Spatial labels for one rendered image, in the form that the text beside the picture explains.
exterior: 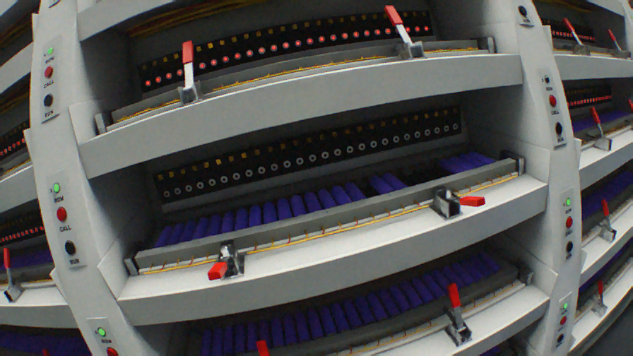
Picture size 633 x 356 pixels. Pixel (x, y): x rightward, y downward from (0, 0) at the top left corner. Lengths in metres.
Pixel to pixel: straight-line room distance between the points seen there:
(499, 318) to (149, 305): 0.49
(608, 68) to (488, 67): 0.42
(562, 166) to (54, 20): 0.80
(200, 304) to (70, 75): 0.33
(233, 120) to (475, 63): 0.31
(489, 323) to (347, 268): 0.26
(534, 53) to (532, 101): 0.08
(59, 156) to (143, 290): 0.20
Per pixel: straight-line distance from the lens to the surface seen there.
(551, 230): 0.51
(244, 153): 0.48
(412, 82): 0.37
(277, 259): 0.35
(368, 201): 0.38
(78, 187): 0.40
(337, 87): 0.34
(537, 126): 0.49
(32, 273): 0.62
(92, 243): 0.40
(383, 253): 0.35
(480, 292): 0.53
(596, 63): 0.72
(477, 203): 0.32
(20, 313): 0.60
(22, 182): 0.50
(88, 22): 0.47
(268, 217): 0.41
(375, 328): 0.46
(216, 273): 0.28
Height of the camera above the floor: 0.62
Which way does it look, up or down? 3 degrees down
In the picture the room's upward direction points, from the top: 13 degrees counter-clockwise
